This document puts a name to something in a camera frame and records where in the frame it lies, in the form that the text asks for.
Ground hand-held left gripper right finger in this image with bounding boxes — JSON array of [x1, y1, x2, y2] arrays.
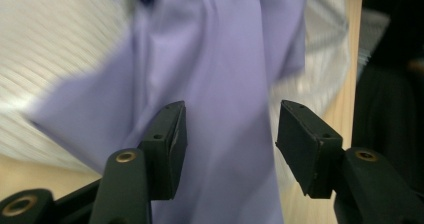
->
[[275, 99, 345, 200]]

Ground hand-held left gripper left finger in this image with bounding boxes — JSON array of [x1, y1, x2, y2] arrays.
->
[[137, 100, 188, 201]]

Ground purple cloth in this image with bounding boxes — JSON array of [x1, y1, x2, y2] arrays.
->
[[25, 0, 310, 224]]

